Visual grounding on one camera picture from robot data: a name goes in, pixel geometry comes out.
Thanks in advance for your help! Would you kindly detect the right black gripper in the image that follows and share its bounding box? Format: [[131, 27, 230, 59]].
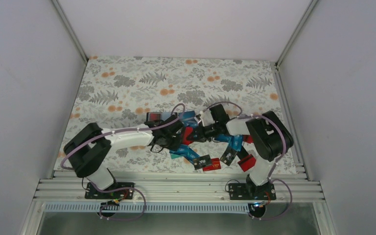
[[186, 122, 219, 143]]

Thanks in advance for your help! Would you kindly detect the black leather card holder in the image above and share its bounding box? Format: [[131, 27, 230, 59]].
[[146, 112, 178, 121]]

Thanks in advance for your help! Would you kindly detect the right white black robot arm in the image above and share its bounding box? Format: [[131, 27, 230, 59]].
[[187, 101, 294, 199]]

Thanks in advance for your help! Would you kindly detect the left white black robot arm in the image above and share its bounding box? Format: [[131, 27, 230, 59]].
[[60, 115, 185, 198]]

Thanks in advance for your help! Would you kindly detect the blue card centre pile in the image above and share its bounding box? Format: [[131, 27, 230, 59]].
[[213, 135, 232, 143]]

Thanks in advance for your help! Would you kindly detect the green VIP card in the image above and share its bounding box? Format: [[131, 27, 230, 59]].
[[170, 153, 181, 159]]

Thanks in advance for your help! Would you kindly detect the blue VIP card lower right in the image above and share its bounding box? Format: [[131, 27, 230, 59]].
[[169, 144, 194, 156]]

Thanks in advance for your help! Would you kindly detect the blue striped card upper left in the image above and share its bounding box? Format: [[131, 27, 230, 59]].
[[179, 111, 198, 128]]

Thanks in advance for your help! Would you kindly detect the blue logo card with chip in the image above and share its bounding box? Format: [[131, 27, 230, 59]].
[[184, 149, 200, 164]]

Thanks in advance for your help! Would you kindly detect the black card bottom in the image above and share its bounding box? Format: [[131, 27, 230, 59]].
[[192, 155, 212, 170]]

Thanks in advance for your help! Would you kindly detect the blue card upper right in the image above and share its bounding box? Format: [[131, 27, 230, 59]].
[[229, 135, 243, 152]]

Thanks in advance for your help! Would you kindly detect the black VIP card right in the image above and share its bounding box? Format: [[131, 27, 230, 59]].
[[220, 147, 237, 166]]

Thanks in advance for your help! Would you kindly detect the red gold VIP card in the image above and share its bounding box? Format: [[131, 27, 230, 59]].
[[202, 158, 221, 172]]

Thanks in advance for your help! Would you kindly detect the floral patterned table mat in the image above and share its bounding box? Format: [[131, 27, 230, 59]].
[[54, 56, 288, 173]]

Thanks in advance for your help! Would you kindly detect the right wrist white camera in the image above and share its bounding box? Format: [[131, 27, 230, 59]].
[[196, 111, 213, 126]]

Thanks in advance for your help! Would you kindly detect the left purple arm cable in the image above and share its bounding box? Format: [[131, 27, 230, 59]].
[[60, 103, 186, 222]]

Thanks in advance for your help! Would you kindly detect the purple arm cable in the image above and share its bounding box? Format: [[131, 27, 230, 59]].
[[202, 101, 293, 222], [60, 103, 186, 222]]

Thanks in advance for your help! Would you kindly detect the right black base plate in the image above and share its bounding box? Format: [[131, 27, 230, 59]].
[[228, 182, 277, 201]]

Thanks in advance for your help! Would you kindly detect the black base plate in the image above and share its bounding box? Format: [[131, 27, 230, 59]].
[[84, 182, 135, 200], [228, 182, 277, 201]]

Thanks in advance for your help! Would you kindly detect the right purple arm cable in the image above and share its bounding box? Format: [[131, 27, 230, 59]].
[[202, 101, 293, 222]]

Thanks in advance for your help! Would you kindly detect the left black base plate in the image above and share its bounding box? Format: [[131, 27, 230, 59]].
[[84, 182, 135, 200]]

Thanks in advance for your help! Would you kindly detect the aluminium front rail frame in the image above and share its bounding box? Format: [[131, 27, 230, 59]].
[[33, 171, 325, 203]]

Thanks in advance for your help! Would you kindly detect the grey slotted cable duct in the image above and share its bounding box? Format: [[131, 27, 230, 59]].
[[43, 202, 249, 214]]

